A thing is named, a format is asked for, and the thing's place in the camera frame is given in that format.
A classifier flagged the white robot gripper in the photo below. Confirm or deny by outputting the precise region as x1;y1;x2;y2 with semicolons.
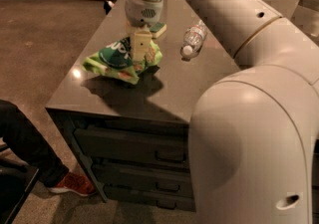
125;0;163;62

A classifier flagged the green rice chip bag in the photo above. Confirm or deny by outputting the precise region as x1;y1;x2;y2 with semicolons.
82;37;162;85

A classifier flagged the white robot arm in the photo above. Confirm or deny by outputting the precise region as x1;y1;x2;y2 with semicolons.
126;0;319;224

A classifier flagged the green and yellow sponge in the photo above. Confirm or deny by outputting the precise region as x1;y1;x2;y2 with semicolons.
150;22;166;39

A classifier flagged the dark object at table corner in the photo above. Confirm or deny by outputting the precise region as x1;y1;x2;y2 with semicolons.
104;1;115;14

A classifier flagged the clear plastic water bottle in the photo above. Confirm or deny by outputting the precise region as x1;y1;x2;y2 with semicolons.
180;20;207;60

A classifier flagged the grey drawer cabinet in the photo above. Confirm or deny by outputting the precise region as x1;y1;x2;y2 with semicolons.
48;109;195;211

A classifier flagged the red sneaker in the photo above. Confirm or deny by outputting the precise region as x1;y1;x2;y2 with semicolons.
48;172;96;197

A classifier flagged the person's black trouser leg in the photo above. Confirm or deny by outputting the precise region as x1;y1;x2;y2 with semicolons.
0;101;69;187

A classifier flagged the black chair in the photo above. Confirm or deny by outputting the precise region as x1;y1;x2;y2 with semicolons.
0;157;39;224

